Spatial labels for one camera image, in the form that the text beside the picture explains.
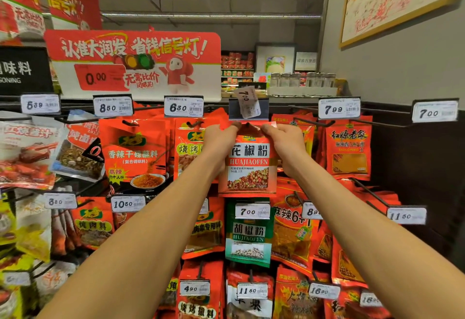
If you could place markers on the clear packet with red label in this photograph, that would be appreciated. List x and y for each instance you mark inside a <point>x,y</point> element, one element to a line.
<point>76,155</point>

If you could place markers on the black category sign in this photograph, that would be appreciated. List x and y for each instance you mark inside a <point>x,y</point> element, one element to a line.
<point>22,72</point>

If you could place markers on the assorted green brown packets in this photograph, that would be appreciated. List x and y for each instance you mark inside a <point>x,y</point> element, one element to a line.
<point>14,286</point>

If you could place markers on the person's right hand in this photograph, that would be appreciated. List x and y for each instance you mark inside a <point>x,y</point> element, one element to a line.
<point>287,147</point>

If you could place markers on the hanging display of seasoning packets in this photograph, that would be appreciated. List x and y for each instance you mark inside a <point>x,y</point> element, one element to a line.
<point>184,106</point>

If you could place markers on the person's right forearm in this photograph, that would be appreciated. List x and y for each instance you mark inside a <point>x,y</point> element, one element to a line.
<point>378,250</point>

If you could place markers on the metal ceiling rail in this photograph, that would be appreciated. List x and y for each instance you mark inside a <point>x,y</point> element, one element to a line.
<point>218,16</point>

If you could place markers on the green white-label packet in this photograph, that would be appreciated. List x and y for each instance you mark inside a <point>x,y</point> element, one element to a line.
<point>251,242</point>

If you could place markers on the white red-print sauce packet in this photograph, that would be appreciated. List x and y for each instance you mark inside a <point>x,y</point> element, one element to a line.
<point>25,155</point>

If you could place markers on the white picture poster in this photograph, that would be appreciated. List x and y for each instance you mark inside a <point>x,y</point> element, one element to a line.
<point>274,59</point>

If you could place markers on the red white promotion sign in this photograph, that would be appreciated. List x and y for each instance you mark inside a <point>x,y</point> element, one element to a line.
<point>131,46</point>

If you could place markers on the red barbecue dip seasoning packet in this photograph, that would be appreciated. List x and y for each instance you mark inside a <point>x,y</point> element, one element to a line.
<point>187,148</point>

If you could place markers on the person's left forearm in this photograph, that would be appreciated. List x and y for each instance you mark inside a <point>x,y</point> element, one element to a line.
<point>131,257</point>

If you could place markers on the person's left hand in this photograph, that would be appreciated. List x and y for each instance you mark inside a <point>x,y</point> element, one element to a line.
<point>220,142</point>

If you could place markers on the pale white packet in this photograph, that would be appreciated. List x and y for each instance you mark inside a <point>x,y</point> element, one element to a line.
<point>33,228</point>

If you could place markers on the rows of hanging red packets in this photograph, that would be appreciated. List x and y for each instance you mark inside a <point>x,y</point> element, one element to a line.
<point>349,148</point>

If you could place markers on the small white sign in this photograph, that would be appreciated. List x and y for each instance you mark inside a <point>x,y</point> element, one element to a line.
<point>306,61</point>

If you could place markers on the distant shelf goods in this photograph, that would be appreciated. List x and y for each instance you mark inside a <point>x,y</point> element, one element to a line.
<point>305,80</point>

